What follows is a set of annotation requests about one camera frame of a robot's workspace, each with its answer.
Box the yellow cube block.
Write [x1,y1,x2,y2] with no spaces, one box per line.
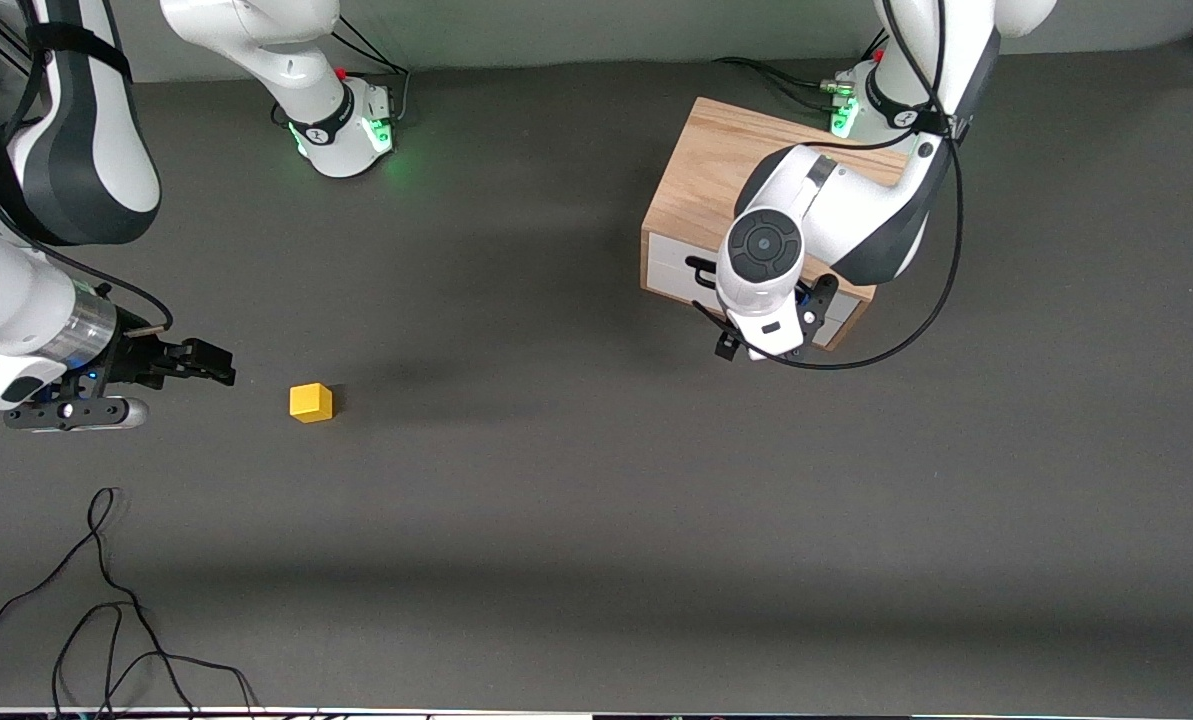
[289,383,335,424]

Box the black drawer handle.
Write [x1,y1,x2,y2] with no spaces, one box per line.
[685,256,733,301]

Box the light wooden drawer box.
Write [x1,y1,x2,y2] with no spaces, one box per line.
[645,232,875,347]

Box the wooden drawer cabinet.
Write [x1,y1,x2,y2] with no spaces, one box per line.
[641,97,907,351]

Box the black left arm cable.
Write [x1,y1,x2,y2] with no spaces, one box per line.
[694,0,967,372]

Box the thin black cable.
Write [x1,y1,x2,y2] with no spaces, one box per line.
[51,600,262,720]
[0,487,202,720]

